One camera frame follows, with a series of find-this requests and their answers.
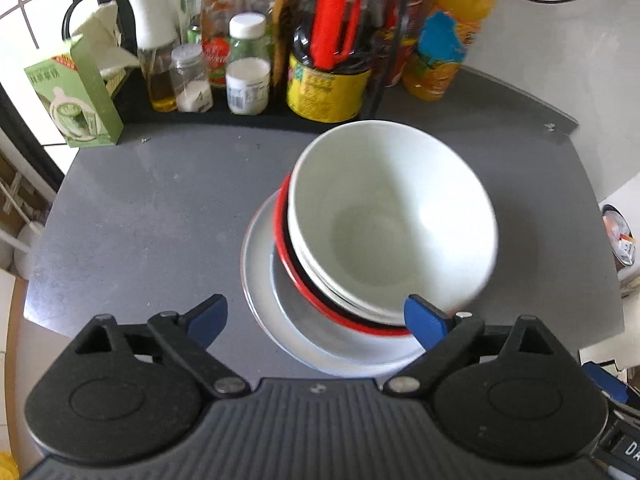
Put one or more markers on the brown bottle with white cap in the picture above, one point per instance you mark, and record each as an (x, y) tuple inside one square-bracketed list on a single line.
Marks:
[(280, 10)]

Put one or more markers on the glass spice jar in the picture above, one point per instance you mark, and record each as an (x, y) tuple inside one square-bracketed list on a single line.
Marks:
[(192, 85)]

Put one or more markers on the large white plate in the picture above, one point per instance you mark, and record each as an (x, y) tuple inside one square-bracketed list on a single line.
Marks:
[(300, 325)]

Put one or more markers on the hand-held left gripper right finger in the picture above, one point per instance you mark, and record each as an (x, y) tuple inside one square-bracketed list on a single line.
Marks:
[(425, 322)]

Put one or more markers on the sauce bottle with yellow cap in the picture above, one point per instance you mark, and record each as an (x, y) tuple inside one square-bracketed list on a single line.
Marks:
[(220, 10)]

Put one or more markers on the small bottle with green label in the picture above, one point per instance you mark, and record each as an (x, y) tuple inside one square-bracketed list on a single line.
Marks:
[(192, 10)]

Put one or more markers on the oil sprayer bottle, white top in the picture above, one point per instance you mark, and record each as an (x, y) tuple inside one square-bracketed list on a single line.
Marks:
[(152, 20)]

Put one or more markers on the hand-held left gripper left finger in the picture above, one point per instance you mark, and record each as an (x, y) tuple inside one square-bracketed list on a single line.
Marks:
[(210, 320)]

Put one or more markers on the small dark dish with scraps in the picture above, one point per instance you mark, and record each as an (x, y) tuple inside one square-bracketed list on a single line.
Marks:
[(622, 235)]

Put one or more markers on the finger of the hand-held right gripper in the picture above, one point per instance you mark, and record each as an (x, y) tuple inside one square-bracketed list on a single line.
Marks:
[(607, 382)]

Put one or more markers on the orange juice bottle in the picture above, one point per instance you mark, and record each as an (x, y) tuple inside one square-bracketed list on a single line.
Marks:
[(440, 60)]

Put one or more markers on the green tissue box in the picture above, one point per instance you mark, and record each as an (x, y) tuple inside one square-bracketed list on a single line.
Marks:
[(75, 105)]

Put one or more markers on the milky bottle with white cap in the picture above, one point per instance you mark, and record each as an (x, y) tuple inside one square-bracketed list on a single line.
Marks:
[(247, 85)]

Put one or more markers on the white ribbed bowl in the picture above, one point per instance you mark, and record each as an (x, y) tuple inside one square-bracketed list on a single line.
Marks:
[(390, 210)]

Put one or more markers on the black metal rack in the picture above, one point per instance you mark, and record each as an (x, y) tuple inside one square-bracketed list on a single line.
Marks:
[(260, 119)]

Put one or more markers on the white plate with flower print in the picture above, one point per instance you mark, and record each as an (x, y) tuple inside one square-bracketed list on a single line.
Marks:
[(255, 270)]

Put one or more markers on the red and black bowl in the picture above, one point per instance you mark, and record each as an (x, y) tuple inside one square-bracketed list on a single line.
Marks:
[(310, 296)]

